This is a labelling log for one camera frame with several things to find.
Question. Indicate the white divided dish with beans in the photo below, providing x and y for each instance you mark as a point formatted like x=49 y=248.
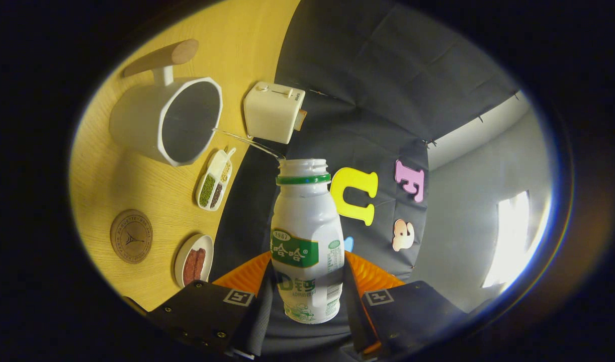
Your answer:
x=207 y=191

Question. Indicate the clear juice stream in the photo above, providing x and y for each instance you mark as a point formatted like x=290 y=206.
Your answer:
x=247 y=141

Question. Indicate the black backdrop cloth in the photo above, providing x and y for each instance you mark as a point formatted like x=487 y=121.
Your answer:
x=377 y=75

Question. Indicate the cream toaster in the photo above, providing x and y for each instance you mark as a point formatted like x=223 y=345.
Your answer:
x=269 y=113

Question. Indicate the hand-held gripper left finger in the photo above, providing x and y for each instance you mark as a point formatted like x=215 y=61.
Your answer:
x=257 y=322

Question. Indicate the white juice bottle green label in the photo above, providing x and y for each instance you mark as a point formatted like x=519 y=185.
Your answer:
x=302 y=216

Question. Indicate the wooden table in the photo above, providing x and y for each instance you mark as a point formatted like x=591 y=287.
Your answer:
x=237 y=45

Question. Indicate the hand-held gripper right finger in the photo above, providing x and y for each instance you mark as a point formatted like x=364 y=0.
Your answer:
x=355 y=322

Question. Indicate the toast slice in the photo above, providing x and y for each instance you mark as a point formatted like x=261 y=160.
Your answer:
x=301 y=119

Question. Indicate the red meat strips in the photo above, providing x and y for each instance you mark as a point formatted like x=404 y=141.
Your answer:
x=194 y=266

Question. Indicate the round wooden coaster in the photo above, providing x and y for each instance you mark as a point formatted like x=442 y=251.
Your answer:
x=131 y=236

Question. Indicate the round white plate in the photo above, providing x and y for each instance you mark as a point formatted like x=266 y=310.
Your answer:
x=182 y=254

